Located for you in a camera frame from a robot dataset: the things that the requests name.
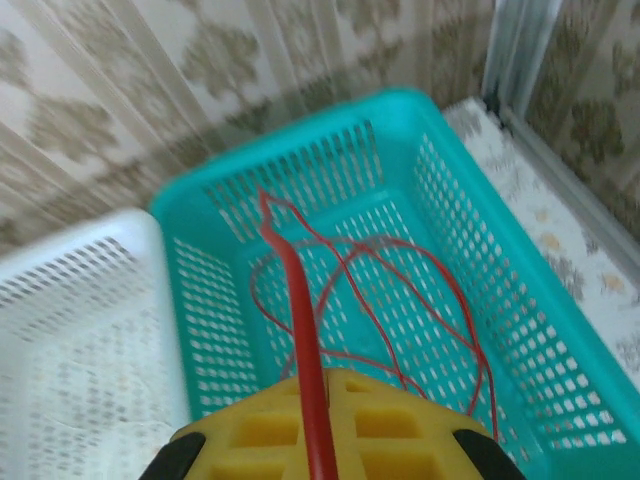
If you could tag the white plastic basket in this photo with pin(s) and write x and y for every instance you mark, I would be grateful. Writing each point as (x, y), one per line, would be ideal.
(90, 300)

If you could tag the floral table cloth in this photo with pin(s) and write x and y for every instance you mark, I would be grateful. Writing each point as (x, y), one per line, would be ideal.
(530, 190)

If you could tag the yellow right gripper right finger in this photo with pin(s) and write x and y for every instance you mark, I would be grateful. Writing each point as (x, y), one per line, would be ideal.
(410, 440)

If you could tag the aluminium frame post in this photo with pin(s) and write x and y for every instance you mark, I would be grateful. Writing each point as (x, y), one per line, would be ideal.
(515, 55)

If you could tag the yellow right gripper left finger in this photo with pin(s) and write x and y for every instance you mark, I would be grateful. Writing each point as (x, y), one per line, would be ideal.
(240, 440)

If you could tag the teal plastic basket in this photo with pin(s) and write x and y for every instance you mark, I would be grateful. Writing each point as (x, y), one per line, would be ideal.
(225, 210)

